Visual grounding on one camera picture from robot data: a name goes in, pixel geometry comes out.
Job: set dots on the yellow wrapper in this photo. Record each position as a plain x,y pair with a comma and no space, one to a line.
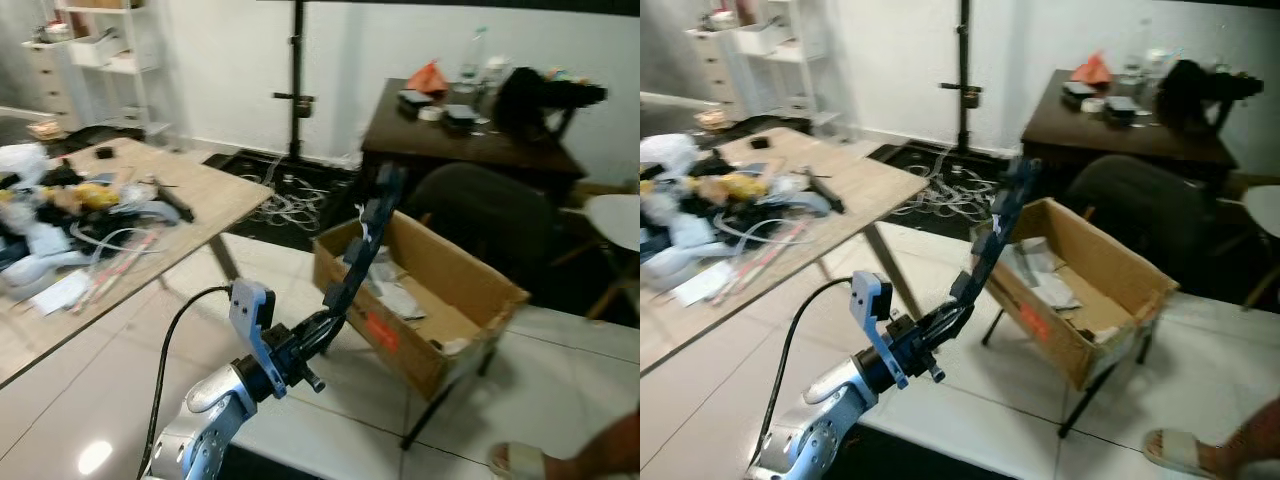
95,196
745,187

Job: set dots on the clear plastic bottle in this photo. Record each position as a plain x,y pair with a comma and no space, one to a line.
1134,55
473,60

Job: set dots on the small black box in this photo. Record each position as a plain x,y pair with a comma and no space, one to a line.
758,143
105,153

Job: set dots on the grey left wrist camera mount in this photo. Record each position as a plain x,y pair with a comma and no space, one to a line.
250,305
870,298

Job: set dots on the black folding stand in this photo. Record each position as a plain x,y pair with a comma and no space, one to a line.
1095,395
430,410

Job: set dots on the dark brown table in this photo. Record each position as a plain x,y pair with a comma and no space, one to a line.
450,148
1110,140

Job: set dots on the brown cardboard box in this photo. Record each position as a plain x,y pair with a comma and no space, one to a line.
1040,325
385,330

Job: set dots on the pink striped packet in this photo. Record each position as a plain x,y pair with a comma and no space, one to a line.
125,262
770,255

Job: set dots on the light wooden table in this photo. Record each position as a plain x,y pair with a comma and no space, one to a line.
865,185
205,195

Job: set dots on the orange bag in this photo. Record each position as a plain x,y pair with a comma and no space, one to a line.
430,80
1092,72

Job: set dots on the white chair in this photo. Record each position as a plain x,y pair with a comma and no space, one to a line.
615,218
1263,210

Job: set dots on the grey paper trash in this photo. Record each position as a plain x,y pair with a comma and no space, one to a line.
398,295
1045,280

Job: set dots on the black tripod pole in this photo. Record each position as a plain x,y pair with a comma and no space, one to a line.
296,80
964,75

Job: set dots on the white tape roll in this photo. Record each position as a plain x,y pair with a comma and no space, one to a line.
431,113
1094,105

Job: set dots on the white plastic bag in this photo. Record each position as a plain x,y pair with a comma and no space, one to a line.
22,162
668,155

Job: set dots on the white paper sheet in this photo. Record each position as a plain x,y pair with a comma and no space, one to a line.
703,285
60,292

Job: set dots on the white shelf rack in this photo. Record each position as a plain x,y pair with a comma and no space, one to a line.
790,45
130,60

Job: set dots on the person's foot in sandal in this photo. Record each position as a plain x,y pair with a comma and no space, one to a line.
580,455
1220,448

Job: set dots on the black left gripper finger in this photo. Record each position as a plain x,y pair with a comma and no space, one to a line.
1000,240
988,240
357,245
370,247

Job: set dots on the beige drawer chest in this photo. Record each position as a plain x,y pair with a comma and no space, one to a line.
50,85
712,70

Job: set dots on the black hand tool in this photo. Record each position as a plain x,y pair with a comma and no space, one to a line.
825,192
175,200

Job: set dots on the black bag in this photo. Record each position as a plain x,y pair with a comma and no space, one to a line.
1190,92
530,100

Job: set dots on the black floor mat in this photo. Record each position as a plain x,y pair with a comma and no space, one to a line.
900,155
250,165

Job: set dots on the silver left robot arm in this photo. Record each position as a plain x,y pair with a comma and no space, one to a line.
205,420
815,425

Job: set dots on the dark round-backed chair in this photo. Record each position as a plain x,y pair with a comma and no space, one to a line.
490,215
1140,205

